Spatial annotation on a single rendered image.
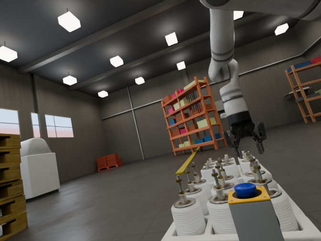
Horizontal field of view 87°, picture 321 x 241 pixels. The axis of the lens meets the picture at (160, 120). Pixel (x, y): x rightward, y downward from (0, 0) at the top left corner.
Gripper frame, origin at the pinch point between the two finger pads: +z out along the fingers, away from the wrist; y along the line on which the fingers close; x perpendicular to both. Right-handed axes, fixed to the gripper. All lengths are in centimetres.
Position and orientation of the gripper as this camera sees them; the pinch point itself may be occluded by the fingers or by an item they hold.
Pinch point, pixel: (250, 152)
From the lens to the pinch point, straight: 67.4
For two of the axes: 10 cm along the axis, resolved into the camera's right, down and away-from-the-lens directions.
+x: 1.5, 1.2, 9.8
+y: 9.6, -2.6, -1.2
